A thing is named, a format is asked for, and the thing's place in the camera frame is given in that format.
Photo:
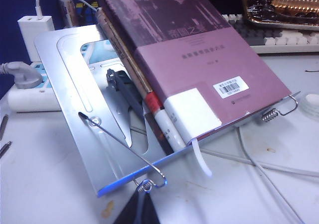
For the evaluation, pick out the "metal screwdriver bit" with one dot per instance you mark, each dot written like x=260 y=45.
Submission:
x=5 y=148
x=3 y=127

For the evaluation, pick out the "grey desk telephone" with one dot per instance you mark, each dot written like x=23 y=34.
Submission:
x=64 y=109

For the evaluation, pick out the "brown thin book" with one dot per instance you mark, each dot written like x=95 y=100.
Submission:
x=119 y=49

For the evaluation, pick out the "white grey keyboard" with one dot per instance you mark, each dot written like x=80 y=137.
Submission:
x=274 y=38

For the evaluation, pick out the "black hand tool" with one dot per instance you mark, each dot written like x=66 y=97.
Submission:
x=122 y=87

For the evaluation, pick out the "white ribbon bookmark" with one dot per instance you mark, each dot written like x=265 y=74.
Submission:
x=199 y=156

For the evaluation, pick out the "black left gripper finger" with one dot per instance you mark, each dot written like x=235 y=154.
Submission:
x=143 y=211

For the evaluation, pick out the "white blue power strip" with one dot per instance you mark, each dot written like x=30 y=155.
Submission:
x=30 y=99

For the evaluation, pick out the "golden snack tray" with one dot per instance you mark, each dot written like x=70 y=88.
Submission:
x=274 y=10

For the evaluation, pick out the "white power adapter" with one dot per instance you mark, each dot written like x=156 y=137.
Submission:
x=32 y=34

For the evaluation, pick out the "pink hardcover book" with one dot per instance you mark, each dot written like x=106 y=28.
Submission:
x=187 y=72

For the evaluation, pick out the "grey power plug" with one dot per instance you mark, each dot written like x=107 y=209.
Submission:
x=25 y=76

